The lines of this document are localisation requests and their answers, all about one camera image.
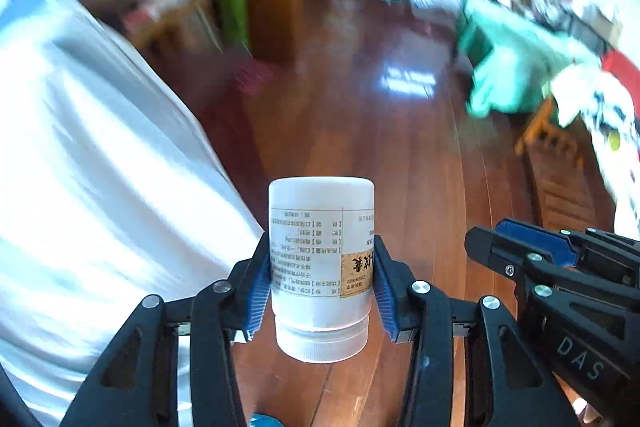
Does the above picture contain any white plastic bottle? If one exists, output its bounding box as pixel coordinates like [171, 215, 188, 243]
[268, 176, 376, 364]

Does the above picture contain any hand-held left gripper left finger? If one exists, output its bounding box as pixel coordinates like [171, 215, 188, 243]
[60, 234, 274, 427]

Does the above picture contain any wooden chair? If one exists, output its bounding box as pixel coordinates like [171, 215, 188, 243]
[514, 96, 617, 230]

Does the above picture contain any white printed cloth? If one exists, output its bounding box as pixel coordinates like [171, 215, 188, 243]
[549, 64, 640, 230]

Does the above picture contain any pink slipper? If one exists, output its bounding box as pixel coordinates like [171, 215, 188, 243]
[234, 59, 277, 96]

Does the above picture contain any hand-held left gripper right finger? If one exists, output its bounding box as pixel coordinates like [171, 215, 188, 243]
[372, 234, 576, 427]

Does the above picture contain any green cloth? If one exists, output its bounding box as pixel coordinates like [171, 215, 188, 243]
[456, 0, 597, 116]

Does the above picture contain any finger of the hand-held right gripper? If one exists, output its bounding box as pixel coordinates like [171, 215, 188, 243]
[464, 227, 557, 309]
[494, 217, 640, 289]

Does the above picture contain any red cloth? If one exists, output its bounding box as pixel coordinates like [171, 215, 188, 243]
[599, 49, 640, 94]

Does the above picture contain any green bin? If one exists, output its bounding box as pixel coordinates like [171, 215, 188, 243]
[214, 0, 252, 54]

